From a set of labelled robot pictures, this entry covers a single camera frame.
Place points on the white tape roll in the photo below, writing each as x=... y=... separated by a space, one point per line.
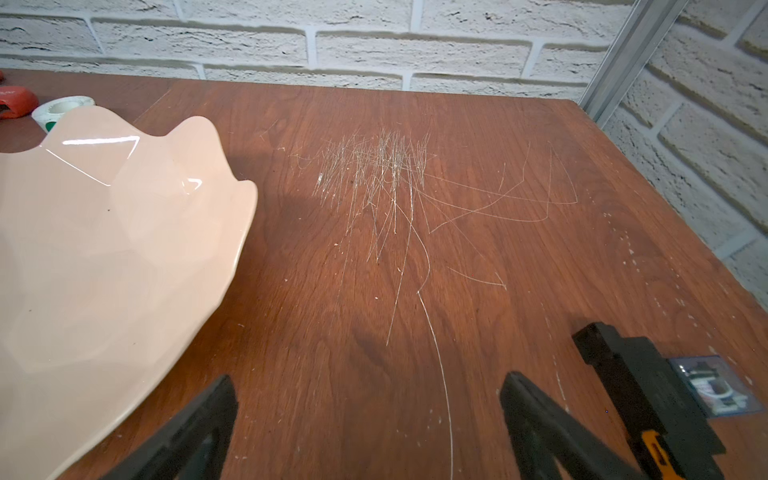
x=48 y=114

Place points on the aluminium corner post right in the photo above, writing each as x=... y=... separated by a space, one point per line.
x=648 y=23

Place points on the black utility knife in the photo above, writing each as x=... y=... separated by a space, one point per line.
x=666 y=404

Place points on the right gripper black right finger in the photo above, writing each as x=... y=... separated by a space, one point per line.
x=547 y=440

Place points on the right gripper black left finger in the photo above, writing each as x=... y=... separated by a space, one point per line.
x=193 y=444

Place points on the pink wavy fruit bowl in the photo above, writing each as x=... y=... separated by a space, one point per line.
x=116 y=248

